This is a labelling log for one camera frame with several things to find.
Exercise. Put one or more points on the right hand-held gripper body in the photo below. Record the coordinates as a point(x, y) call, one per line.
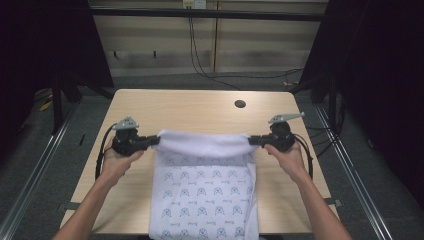
point(281, 136)

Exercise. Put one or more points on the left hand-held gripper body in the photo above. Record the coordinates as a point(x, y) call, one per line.
point(125, 141)

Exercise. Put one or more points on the white patterned towel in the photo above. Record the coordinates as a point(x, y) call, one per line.
point(203, 186)

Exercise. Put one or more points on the person's left hand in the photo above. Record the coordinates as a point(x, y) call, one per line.
point(116, 165)

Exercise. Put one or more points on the person's right hand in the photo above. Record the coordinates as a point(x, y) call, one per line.
point(291, 163)

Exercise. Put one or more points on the black metal stand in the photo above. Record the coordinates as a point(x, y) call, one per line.
point(57, 106)
point(332, 106)

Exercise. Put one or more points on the yellow object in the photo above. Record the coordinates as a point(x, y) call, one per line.
point(45, 106)

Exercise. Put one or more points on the black curtain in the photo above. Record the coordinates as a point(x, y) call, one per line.
point(43, 43)
point(383, 83)

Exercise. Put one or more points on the black horizontal metal bar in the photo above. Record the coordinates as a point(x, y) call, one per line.
point(200, 14)

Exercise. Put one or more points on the metal floor rail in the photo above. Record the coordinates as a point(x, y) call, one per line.
point(33, 173)
point(360, 186)

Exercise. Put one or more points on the white wall socket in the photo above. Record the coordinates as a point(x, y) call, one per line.
point(195, 4)

